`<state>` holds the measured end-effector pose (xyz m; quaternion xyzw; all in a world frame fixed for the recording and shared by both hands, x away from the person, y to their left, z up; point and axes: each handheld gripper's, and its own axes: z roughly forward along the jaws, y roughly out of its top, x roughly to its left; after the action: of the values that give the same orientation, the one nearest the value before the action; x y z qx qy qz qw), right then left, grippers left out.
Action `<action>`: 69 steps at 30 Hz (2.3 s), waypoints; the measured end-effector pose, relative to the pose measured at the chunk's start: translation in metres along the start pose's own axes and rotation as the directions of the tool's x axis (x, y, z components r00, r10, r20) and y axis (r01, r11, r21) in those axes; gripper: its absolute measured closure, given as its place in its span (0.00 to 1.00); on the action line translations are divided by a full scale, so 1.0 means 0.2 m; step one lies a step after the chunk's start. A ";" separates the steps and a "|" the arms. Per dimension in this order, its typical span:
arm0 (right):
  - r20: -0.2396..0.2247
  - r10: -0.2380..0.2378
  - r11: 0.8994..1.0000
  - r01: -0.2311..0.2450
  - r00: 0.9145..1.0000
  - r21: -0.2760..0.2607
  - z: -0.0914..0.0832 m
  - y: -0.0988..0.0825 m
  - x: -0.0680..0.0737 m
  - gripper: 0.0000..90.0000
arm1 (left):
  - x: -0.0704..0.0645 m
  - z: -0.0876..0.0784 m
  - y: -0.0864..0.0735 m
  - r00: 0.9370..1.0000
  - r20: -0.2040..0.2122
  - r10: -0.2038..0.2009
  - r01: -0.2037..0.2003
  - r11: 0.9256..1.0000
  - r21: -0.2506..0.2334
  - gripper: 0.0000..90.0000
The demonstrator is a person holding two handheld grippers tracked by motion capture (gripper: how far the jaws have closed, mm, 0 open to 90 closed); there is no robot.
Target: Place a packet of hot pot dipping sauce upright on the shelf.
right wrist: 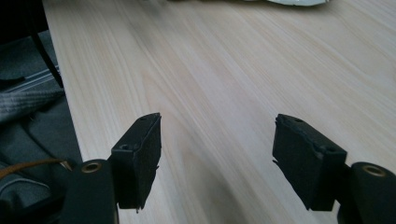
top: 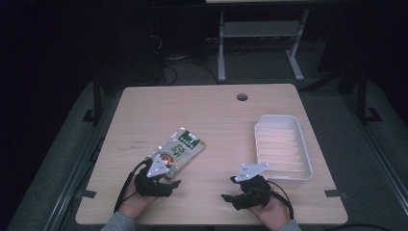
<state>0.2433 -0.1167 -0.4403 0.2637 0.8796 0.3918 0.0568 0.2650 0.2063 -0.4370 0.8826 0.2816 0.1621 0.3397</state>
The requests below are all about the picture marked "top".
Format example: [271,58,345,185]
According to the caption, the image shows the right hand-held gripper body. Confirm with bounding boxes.
[231,163,272,212]

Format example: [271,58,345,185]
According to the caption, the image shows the white plastic bin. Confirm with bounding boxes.
[254,114,314,189]

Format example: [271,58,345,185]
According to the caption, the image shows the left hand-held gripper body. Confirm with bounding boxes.
[134,154,176,198]

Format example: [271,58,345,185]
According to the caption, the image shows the person's right hand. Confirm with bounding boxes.
[248,192,292,231]

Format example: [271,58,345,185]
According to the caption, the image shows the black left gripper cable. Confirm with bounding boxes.
[113,159,149,215]

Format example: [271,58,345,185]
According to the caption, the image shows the white metal stand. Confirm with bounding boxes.
[217,9,311,83]

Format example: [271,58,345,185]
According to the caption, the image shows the black table edge bracket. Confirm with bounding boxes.
[76,190,97,199]
[324,189,348,198]

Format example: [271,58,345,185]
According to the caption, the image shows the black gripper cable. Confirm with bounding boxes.
[113,159,149,215]
[268,180,294,220]

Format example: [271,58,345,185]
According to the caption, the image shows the person's left hand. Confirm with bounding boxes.
[118,184,159,219]

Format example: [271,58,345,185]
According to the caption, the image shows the green and silver snack packet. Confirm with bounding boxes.
[145,127,206,181]

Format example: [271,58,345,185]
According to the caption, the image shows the black floor cable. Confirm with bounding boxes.
[322,222,394,231]
[163,56,220,87]

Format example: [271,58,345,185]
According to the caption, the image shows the black metal stand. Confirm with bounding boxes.
[82,72,104,125]
[355,68,383,125]

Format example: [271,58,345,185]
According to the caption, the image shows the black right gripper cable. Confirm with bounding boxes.
[268,180,294,220]

